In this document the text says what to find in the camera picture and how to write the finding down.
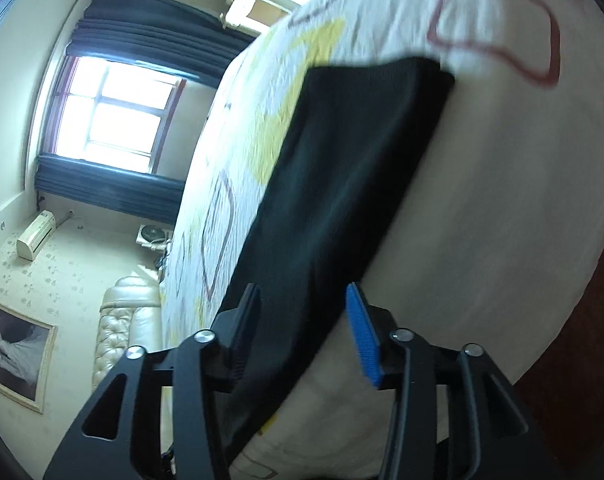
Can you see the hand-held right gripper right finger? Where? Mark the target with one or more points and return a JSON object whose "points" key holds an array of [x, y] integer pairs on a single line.
{"points": [[364, 340]]}

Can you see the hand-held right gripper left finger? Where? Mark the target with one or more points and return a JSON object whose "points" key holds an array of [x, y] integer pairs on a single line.
{"points": [[244, 325]]}

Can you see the black pants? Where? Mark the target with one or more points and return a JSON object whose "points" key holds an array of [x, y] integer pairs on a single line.
{"points": [[342, 185]]}

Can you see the cream tufted headboard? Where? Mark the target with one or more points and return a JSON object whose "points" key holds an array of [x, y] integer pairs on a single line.
{"points": [[126, 320]]}

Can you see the small white fan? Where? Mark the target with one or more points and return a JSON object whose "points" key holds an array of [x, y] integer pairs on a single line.
{"points": [[151, 236]]}

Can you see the white printed bed sheet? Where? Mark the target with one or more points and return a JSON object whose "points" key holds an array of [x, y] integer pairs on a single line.
{"points": [[482, 210]]}

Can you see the dark blue curtain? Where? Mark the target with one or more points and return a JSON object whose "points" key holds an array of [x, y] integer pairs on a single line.
{"points": [[106, 185], [146, 25]]}

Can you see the white air conditioner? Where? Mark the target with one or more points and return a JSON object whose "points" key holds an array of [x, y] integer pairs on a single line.
{"points": [[34, 235]]}

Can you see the window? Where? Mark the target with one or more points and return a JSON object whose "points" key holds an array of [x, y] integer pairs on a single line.
{"points": [[111, 115]]}

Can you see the framed wall picture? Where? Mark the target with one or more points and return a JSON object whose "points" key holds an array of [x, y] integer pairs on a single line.
{"points": [[6, 350]]}

